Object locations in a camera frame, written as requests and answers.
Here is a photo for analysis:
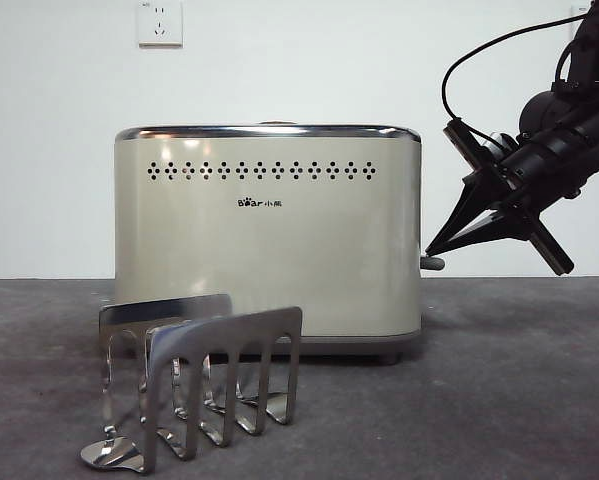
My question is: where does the cream toaster with chrome top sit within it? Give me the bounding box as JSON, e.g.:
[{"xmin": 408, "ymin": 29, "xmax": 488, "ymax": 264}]
[{"xmin": 113, "ymin": 123, "xmax": 424, "ymax": 367}]

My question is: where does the stainless steel toast rack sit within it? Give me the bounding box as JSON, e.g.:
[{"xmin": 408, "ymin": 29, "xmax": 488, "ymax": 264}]
[{"xmin": 78, "ymin": 292, "xmax": 303, "ymax": 475}]

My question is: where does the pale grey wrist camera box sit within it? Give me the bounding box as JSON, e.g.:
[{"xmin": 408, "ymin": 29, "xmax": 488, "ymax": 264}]
[{"xmin": 485, "ymin": 130, "xmax": 520, "ymax": 157}]

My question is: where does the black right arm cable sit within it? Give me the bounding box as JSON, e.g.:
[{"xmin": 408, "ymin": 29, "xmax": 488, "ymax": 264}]
[{"xmin": 441, "ymin": 10, "xmax": 588, "ymax": 124}]

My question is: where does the white wall socket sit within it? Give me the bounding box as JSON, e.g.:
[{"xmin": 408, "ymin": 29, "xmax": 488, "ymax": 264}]
[{"xmin": 137, "ymin": 0, "xmax": 184, "ymax": 50}]

